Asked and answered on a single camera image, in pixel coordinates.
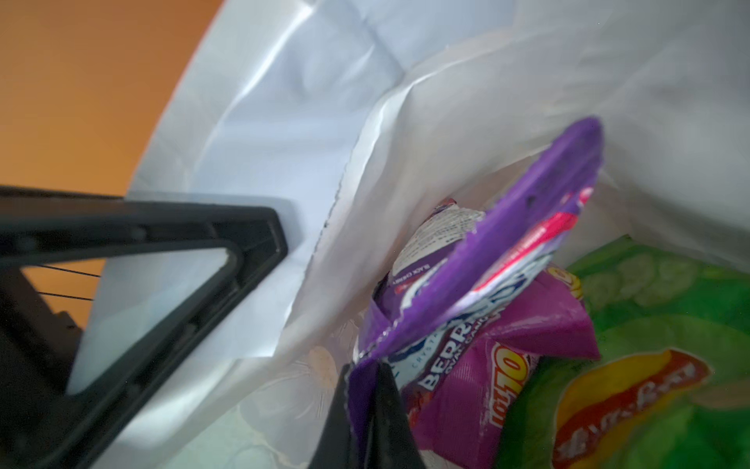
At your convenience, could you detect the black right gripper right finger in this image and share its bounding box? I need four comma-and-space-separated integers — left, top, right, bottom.
365, 363, 425, 469

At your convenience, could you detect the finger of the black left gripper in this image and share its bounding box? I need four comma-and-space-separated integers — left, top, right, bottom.
1, 187, 288, 468

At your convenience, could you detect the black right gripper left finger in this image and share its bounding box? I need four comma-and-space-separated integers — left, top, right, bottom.
309, 365, 359, 469

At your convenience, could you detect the magenta purple snack bag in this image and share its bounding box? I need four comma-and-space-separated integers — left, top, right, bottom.
402, 266, 601, 468

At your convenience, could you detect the purple berries candy bag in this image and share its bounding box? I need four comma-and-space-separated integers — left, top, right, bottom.
346, 116, 605, 446

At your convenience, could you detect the green Lays chips bag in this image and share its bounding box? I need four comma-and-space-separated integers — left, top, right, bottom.
495, 236, 749, 468

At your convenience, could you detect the floral paper bag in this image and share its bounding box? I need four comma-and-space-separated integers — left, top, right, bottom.
95, 1, 749, 468

